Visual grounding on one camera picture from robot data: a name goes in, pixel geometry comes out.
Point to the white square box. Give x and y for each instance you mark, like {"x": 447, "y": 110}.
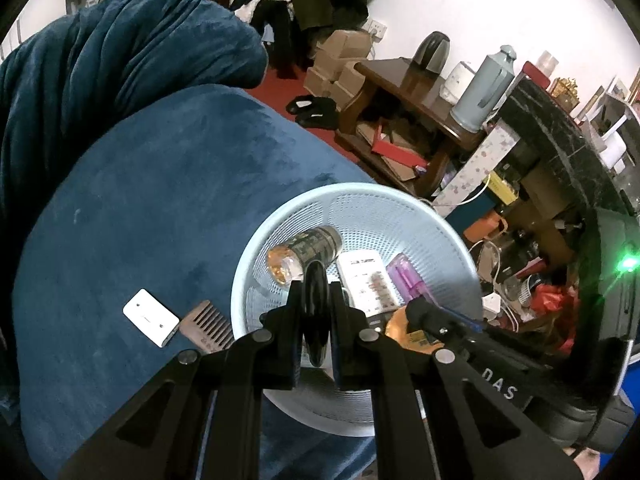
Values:
{"x": 150, "y": 317}

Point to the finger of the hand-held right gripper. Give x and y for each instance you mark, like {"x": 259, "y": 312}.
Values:
{"x": 430, "y": 317}

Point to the orange plastic item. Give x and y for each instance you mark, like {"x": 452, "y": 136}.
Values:
{"x": 482, "y": 225}

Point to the light blue thermos flask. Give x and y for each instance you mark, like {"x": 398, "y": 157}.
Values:
{"x": 482, "y": 90}

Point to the black electric kettle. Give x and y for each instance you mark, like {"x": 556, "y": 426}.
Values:
{"x": 432, "y": 50}

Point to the dark wooden side table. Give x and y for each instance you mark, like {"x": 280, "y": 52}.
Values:
{"x": 400, "y": 85}

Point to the black slipper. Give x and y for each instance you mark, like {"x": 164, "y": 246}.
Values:
{"x": 320, "y": 117}
{"x": 304, "y": 105}

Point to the light blue plastic basket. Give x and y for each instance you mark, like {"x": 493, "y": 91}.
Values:
{"x": 360, "y": 210}

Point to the red plastic bag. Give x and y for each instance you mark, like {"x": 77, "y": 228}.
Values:
{"x": 550, "y": 302}

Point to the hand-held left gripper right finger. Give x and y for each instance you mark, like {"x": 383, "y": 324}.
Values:
{"x": 350, "y": 345}

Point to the brown wooden comb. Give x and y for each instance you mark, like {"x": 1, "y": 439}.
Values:
{"x": 207, "y": 325}

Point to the stack of cardboard boxes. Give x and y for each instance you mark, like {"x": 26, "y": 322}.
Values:
{"x": 335, "y": 65}

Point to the yellow box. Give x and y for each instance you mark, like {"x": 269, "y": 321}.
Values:
{"x": 502, "y": 187}

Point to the wall socket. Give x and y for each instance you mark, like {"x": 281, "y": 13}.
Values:
{"x": 376, "y": 29}

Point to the black marble counter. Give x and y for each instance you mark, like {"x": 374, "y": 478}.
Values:
{"x": 550, "y": 125}

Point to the black round disc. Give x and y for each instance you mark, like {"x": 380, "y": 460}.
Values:
{"x": 317, "y": 310}

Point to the bunched blue blanket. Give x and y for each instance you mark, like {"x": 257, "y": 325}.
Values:
{"x": 125, "y": 45}

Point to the patterned paper board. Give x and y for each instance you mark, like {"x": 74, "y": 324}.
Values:
{"x": 480, "y": 170}

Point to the clear plastic cup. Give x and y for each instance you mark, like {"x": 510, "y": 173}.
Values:
{"x": 547, "y": 61}

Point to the purple screwdriver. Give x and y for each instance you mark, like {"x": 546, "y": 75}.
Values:
{"x": 407, "y": 275}

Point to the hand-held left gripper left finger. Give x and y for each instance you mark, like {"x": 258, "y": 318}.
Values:
{"x": 285, "y": 342}

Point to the yellow tape measure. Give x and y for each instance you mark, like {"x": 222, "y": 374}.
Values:
{"x": 395, "y": 331}

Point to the red box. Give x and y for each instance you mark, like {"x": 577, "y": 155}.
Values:
{"x": 537, "y": 76}

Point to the dark amber bottle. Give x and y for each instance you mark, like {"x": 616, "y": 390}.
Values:
{"x": 312, "y": 245}

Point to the red cardboard piece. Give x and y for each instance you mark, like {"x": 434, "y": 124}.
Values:
{"x": 395, "y": 152}

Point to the gold ornament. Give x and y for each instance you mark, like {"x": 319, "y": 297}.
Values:
{"x": 565, "y": 89}

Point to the small white appliance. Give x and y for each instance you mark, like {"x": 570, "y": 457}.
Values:
{"x": 457, "y": 82}

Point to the blue plush cover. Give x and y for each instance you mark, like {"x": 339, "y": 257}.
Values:
{"x": 150, "y": 185}

